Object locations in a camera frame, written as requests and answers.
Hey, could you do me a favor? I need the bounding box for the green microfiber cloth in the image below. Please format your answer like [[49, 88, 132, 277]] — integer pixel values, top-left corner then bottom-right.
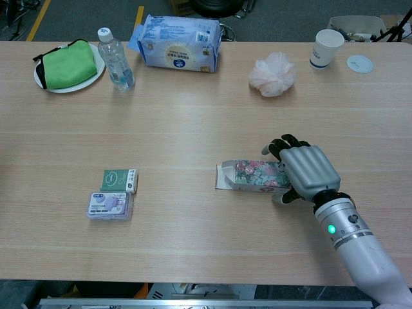
[[32, 39, 98, 90]]

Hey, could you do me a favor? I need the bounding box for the green soap box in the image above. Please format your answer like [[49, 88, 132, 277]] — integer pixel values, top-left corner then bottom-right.
[[100, 168, 140, 194]]

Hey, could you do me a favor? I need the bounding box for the white round cup lid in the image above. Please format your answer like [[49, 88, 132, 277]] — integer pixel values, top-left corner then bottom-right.
[[346, 54, 375, 75]]

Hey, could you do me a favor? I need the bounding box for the blue tissue pack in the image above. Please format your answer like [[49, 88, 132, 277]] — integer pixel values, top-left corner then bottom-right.
[[128, 14, 223, 74]]

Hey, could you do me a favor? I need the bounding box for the white round plate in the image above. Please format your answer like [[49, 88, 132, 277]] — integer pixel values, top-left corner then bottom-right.
[[33, 43, 106, 94]]

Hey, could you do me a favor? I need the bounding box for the black tripod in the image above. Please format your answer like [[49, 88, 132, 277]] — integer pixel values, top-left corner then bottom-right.
[[370, 3, 412, 43]]

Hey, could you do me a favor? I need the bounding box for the aluminium rail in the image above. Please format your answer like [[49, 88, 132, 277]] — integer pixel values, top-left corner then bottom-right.
[[38, 297, 376, 309]]

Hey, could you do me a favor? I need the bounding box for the floral toothpaste box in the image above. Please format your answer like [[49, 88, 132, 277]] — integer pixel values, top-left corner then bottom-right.
[[214, 158, 293, 194]]

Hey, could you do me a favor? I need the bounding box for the clear plastic water bottle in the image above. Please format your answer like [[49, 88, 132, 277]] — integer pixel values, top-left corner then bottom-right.
[[97, 26, 135, 92]]

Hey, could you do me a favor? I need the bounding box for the small purple packet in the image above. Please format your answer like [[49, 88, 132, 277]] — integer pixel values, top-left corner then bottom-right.
[[86, 191, 135, 222]]

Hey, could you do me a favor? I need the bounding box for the white paper cup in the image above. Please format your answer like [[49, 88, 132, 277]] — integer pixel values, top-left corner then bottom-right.
[[309, 28, 346, 71]]

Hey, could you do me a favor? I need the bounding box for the pink bath pouf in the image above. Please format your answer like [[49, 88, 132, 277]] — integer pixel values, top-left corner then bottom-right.
[[248, 51, 297, 98]]

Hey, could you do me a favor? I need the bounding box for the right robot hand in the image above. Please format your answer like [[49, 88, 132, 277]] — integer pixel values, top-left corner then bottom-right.
[[261, 133, 342, 205]]

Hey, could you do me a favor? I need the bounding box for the black office chair base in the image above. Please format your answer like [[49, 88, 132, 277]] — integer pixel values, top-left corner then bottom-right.
[[189, 0, 258, 42]]

